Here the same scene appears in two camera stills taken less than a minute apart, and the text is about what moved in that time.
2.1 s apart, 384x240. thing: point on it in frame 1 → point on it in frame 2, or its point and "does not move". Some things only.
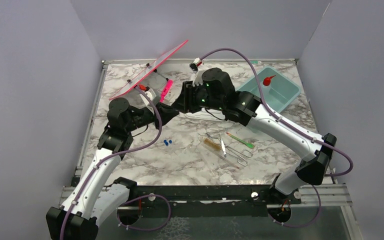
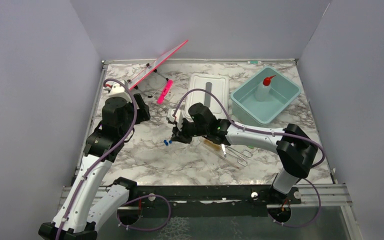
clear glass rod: [202, 154] does not move
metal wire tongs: [245, 153] does not move
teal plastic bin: [278, 89] does not move
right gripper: [185, 101] → [179, 136]
